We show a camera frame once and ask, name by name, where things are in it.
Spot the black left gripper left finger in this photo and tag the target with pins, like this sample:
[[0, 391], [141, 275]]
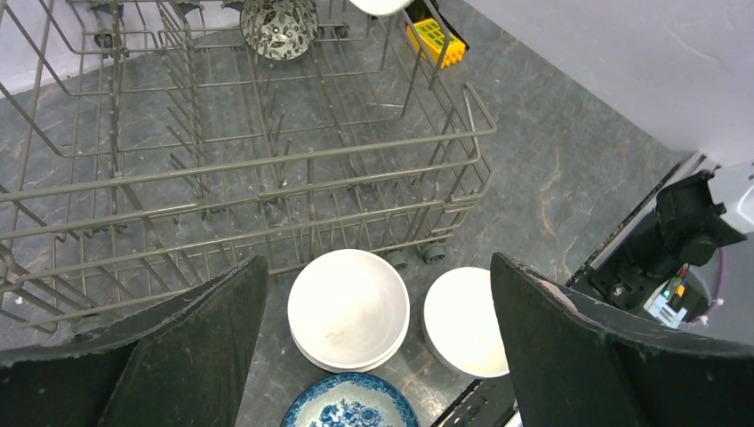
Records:
[[182, 362]]

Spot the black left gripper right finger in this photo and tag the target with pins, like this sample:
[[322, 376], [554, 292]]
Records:
[[576, 361]]

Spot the grey wire dish rack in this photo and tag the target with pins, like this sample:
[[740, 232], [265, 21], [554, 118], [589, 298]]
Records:
[[146, 146]]

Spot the floral brown patterned bowl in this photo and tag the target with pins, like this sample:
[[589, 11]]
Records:
[[279, 30]]

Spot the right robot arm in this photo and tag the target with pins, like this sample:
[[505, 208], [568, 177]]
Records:
[[688, 224]]

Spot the blue floral bowl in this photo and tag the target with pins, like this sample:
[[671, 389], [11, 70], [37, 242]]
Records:
[[351, 399]]

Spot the yellow block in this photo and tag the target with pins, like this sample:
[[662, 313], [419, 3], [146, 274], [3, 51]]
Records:
[[428, 33]]

